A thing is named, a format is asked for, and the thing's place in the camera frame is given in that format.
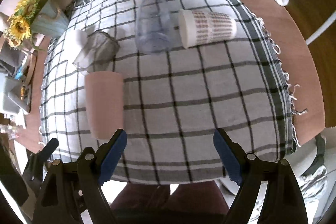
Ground pink plastic cup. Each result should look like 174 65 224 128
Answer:
84 71 123 140

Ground white curved floor lamp pole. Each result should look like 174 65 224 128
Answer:
305 11 336 46

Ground checkered grey white tablecloth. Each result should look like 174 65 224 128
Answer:
40 0 299 184

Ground cluttered side shelf items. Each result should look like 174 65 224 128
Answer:
1 37 37 137

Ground white plastic cup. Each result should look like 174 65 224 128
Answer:
65 30 88 50

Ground teal ribbed flower pot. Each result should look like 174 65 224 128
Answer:
31 0 70 39

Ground smoky grey transparent cup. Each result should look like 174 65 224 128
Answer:
72 30 120 76

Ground clear bluish plastic cup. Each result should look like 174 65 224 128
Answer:
135 0 173 55

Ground artificial sunflower bouquet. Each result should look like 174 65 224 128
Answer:
3 0 48 50

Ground houndstooth patterned paper cup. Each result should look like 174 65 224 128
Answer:
178 10 238 49

